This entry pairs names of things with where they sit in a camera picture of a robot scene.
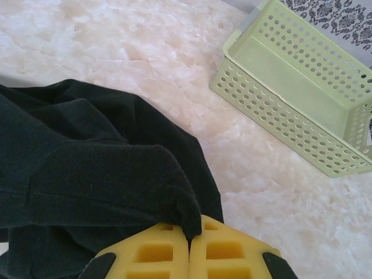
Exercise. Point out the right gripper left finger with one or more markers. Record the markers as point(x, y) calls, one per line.
point(162, 241)

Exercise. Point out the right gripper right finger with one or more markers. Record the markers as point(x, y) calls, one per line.
point(226, 241)

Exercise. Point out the black t-shirt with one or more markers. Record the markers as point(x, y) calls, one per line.
point(87, 162)

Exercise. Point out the light green perforated plastic basket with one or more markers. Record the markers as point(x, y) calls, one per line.
point(290, 87)

